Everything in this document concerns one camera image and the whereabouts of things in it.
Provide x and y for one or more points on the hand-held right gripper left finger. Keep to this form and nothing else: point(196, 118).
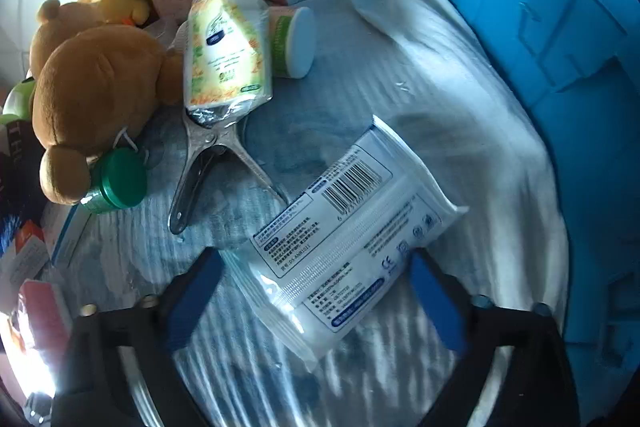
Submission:
point(194, 302)

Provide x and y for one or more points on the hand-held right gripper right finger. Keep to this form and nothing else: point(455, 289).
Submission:
point(436, 307)

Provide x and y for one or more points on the white wet wipes packet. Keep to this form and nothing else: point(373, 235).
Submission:
point(350, 232)

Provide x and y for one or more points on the dark red knit hat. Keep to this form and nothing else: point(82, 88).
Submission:
point(10, 157)

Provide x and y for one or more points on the brown teddy bear plush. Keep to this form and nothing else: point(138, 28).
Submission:
point(100, 87)

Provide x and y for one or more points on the blue plastic container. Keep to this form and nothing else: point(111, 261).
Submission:
point(550, 32)

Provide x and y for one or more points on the green capped bottle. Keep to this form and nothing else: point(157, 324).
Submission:
point(120, 182)

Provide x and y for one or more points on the blue and white box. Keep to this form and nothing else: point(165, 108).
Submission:
point(70, 229)

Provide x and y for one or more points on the pink packet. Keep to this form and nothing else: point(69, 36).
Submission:
point(42, 309)

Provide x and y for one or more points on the metal tongs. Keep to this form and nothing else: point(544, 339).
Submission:
point(210, 147)

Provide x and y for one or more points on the red and white box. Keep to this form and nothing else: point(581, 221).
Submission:
point(25, 252)

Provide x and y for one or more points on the blue fluffy cloth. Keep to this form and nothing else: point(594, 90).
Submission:
point(7, 234)

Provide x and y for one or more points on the yellow green tissue pack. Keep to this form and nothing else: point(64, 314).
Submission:
point(225, 52)

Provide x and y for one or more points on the green frog plush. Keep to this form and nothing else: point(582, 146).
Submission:
point(17, 99)

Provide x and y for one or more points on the green can with white cap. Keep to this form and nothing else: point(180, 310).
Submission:
point(295, 42)

